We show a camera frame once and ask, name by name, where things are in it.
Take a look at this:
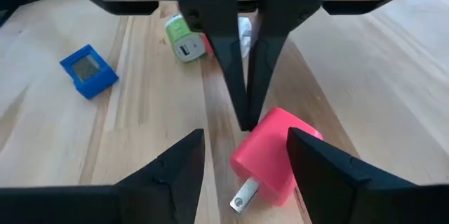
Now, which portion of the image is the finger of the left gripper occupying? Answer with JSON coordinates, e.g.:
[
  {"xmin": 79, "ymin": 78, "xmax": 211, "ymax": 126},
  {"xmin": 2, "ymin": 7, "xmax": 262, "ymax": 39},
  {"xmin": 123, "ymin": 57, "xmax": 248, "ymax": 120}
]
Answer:
[
  {"xmin": 179, "ymin": 0, "xmax": 250, "ymax": 130},
  {"xmin": 247, "ymin": 0, "xmax": 323, "ymax": 130}
]

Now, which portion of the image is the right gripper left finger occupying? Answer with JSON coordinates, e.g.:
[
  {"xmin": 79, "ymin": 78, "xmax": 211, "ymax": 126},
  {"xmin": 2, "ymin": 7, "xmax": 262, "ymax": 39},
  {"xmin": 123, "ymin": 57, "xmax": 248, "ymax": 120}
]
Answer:
[{"xmin": 0, "ymin": 129, "xmax": 206, "ymax": 224}]

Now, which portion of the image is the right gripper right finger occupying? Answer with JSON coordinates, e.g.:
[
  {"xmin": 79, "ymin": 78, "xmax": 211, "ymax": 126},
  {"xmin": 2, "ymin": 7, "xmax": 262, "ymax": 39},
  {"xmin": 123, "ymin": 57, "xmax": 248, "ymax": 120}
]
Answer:
[{"xmin": 286, "ymin": 128, "xmax": 449, "ymax": 224}]

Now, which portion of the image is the pink and white charger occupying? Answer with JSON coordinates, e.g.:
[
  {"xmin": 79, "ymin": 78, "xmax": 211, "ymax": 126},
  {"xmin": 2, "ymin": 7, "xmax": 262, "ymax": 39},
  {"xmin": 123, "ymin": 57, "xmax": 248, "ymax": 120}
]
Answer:
[{"xmin": 201, "ymin": 15, "xmax": 254, "ymax": 59}]

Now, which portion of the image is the green and white charger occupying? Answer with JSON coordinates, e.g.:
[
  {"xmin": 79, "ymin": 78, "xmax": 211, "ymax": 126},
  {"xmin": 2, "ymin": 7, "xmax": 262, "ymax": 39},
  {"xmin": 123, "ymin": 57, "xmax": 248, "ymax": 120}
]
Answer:
[{"xmin": 164, "ymin": 13, "xmax": 208, "ymax": 63}]

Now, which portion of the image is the pink wall charger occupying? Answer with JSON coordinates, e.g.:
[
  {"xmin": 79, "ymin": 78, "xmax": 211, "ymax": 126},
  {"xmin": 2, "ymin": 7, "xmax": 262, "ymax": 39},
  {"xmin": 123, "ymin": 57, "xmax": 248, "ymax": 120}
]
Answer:
[{"xmin": 229, "ymin": 107, "xmax": 323, "ymax": 215}]

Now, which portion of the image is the blue digital timer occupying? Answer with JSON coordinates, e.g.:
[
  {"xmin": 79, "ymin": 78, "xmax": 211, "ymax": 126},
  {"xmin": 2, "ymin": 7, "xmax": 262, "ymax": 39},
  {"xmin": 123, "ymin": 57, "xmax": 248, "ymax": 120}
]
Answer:
[{"xmin": 59, "ymin": 44, "xmax": 119, "ymax": 100}]

